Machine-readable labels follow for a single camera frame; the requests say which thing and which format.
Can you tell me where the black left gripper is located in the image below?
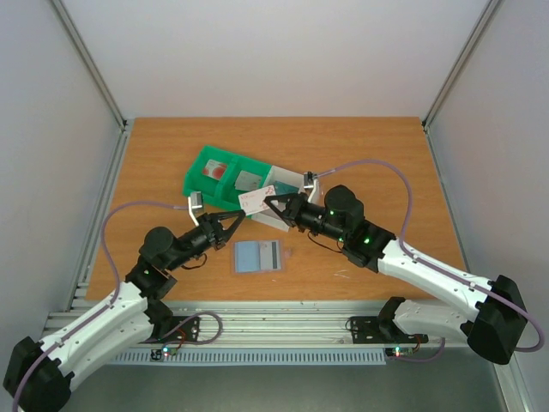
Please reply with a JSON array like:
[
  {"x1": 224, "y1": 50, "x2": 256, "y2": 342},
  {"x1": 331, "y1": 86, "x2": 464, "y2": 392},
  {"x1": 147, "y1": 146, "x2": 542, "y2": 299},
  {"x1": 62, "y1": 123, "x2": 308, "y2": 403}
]
[{"x1": 166, "y1": 209, "x2": 246, "y2": 272}]

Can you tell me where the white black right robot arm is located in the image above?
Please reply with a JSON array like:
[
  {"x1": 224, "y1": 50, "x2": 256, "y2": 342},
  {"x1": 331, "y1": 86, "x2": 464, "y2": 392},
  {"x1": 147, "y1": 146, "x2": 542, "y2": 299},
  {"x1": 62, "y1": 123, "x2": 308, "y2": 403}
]
[{"x1": 265, "y1": 185, "x2": 527, "y2": 365}]

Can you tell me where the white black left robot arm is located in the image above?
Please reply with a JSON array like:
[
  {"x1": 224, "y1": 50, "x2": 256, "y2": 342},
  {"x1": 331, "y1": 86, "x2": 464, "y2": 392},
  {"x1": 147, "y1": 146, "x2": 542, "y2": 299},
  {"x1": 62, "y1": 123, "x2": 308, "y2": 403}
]
[{"x1": 3, "y1": 210, "x2": 245, "y2": 411}]

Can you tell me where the teal credit card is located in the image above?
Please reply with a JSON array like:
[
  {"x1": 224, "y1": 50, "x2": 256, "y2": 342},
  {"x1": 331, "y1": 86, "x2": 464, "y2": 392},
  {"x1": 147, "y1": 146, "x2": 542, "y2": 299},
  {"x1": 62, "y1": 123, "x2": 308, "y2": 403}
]
[{"x1": 273, "y1": 181, "x2": 299, "y2": 196}]

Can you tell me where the grey stripe card in holder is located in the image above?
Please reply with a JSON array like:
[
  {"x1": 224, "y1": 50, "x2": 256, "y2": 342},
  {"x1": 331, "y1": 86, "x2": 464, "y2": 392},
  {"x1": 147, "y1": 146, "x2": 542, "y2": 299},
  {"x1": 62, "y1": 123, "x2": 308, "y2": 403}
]
[{"x1": 259, "y1": 241, "x2": 278, "y2": 270}]

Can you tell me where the silver grey card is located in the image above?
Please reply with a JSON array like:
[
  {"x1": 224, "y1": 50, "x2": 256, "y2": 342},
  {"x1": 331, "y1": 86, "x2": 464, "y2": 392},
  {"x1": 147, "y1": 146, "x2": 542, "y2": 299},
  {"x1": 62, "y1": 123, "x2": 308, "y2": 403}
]
[{"x1": 234, "y1": 170, "x2": 262, "y2": 192}]

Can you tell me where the white storage bin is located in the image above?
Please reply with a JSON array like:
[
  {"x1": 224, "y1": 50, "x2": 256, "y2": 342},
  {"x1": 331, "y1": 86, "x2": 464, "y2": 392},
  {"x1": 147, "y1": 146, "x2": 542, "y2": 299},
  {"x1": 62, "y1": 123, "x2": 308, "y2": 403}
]
[{"x1": 251, "y1": 166, "x2": 322, "y2": 232}]

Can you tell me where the green double storage bin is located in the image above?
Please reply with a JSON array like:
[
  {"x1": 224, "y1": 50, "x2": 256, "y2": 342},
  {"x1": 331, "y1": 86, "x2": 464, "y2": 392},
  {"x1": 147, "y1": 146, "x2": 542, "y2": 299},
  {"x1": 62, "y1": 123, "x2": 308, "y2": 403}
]
[{"x1": 183, "y1": 145, "x2": 272, "y2": 211}]

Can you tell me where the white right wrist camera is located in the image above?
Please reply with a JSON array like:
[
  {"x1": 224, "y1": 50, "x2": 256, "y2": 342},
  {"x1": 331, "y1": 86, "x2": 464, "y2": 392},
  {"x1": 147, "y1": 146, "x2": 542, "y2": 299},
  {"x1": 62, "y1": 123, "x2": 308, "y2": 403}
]
[{"x1": 303, "y1": 171, "x2": 321, "y2": 204}]

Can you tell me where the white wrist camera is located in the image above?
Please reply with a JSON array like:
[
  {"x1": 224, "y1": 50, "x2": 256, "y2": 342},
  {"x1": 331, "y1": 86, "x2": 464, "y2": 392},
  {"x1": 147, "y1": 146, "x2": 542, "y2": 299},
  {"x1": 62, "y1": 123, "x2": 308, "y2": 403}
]
[
  {"x1": 303, "y1": 171, "x2": 321, "y2": 204},
  {"x1": 187, "y1": 191, "x2": 204, "y2": 227}
]

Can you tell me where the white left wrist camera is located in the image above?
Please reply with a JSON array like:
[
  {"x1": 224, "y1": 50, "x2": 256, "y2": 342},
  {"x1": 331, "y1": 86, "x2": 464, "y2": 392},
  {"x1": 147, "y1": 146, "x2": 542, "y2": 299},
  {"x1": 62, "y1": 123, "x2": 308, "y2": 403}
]
[{"x1": 187, "y1": 191, "x2": 204, "y2": 227}]

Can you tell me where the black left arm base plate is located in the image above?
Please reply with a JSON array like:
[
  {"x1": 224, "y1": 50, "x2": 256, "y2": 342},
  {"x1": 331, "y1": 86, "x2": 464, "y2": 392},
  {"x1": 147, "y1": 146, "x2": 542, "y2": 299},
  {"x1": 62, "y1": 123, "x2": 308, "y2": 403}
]
[{"x1": 146, "y1": 316, "x2": 201, "y2": 344}]

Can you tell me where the aluminium front rail frame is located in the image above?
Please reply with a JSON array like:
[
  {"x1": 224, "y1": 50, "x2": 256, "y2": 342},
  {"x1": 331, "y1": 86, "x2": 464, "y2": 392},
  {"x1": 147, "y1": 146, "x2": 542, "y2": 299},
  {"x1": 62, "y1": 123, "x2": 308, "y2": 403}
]
[{"x1": 41, "y1": 298, "x2": 465, "y2": 348}]

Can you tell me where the left aluminium corner post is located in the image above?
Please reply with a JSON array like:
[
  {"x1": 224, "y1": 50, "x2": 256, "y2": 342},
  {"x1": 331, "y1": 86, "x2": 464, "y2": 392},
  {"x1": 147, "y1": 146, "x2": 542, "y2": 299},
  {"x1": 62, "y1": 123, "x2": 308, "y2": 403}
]
[{"x1": 47, "y1": 0, "x2": 130, "y2": 132}]

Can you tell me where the aluminium corner post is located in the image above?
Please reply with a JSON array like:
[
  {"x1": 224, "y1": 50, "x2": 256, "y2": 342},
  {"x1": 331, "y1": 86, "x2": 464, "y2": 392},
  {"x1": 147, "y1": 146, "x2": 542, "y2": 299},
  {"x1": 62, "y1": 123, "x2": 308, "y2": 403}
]
[
  {"x1": 420, "y1": 0, "x2": 504, "y2": 130},
  {"x1": 47, "y1": 0, "x2": 130, "y2": 132}
]

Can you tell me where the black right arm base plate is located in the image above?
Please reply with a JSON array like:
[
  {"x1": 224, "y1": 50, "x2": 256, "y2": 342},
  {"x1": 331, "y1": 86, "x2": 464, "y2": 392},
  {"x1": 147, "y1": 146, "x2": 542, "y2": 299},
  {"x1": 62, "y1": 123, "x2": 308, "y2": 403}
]
[{"x1": 345, "y1": 316, "x2": 429, "y2": 345}]

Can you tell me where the grey slotted cable duct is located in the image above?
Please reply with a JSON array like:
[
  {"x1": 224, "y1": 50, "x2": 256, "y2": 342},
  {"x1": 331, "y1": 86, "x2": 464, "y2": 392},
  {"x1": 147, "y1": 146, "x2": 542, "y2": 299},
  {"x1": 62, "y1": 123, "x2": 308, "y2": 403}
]
[{"x1": 110, "y1": 348, "x2": 386, "y2": 367}]

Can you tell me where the right aluminium corner post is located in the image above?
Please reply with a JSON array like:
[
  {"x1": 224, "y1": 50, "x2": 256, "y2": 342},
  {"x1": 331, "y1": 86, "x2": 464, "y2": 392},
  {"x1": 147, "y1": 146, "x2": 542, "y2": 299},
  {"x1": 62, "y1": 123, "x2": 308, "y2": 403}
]
[{"x1": 420, "y1": 0, "x2": 504, "y2": 130}]

